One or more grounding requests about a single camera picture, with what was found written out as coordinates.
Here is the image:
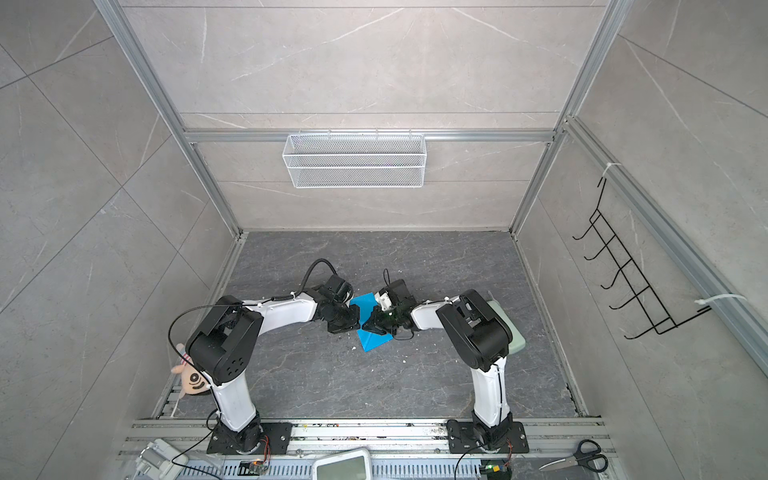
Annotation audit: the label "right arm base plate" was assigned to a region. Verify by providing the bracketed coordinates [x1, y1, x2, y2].
[445, 419, 530, 454]

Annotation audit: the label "white display device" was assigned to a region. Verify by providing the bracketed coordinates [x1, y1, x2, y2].
[311, 448, 373, 480]

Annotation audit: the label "small green circuit board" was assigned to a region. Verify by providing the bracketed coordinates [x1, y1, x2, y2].
[479, 462, 513, 480]

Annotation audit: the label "blue square paper sheet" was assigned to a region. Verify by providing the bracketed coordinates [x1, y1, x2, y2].
[350, 293, 393, 352]

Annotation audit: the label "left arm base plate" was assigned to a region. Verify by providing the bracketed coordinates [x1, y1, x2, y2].
[206, 422, 293, 455]

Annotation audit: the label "small orange circuit board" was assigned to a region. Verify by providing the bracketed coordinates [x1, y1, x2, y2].
[238, 460, 270, 477]

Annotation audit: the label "black handled scissors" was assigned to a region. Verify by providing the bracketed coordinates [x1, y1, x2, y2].
[539, 439, 609, 473]

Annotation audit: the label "plush doll toy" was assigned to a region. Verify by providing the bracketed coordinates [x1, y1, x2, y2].
[171, 343, 211, 398]

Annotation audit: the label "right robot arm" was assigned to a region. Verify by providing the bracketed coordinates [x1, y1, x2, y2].
[360, 280, 514, 449]

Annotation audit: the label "white clamp device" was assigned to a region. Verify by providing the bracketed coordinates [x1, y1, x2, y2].
[134, 439, 189, 480]

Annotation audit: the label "black wire hook rack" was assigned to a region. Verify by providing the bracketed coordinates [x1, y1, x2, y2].
[572, 178, 712, 341]

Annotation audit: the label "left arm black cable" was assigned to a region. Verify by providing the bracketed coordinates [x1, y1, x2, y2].
[166, 257, 337, 367]

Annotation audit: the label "white wire mesh basket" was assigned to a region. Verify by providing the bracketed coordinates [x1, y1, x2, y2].
[282, 133, 428, 189]

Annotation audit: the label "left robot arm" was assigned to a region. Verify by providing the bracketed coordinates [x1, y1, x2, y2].
[185, 274, 360, 433]

